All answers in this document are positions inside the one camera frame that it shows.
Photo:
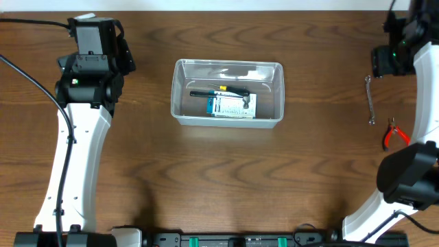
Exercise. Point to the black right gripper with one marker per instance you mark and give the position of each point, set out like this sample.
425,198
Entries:
383,63

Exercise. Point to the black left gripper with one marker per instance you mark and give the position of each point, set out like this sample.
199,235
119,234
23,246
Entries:
120,61

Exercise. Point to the silver wrench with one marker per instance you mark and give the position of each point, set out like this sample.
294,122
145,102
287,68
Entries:
371,120

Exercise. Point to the red-handled pliers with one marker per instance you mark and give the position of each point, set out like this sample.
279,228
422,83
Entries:
393,129

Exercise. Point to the blue white cardboard box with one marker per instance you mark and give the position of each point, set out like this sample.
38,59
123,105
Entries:
230,105

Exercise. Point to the black yellow screwdriver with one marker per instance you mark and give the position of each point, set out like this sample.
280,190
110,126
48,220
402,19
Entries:
232,89

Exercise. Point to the small black-handled hammer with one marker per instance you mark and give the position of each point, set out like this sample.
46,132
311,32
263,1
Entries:
245,97

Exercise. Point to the clear plastic container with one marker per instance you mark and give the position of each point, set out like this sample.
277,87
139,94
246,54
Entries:
266,79

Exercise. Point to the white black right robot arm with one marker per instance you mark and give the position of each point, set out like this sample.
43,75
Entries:
407,180

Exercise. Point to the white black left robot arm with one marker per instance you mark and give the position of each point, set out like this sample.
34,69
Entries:
67,216

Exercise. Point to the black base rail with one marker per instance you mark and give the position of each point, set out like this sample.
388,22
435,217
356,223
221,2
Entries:
264,240

